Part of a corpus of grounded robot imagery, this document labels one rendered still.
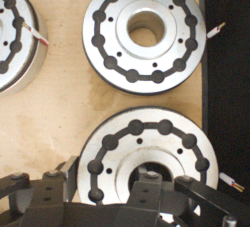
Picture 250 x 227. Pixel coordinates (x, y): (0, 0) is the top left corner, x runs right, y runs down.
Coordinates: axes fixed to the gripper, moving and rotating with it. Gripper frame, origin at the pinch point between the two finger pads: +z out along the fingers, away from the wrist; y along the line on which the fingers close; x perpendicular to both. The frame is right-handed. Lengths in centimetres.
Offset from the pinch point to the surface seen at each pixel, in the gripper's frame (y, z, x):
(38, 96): -6.7, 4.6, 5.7
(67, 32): -4.2, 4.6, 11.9
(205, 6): 9.6, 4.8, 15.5
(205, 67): 9.5, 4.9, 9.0
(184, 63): 6.1, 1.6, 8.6
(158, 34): 4.3, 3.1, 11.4
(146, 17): 3.0, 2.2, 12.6
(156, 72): 3.8, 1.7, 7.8
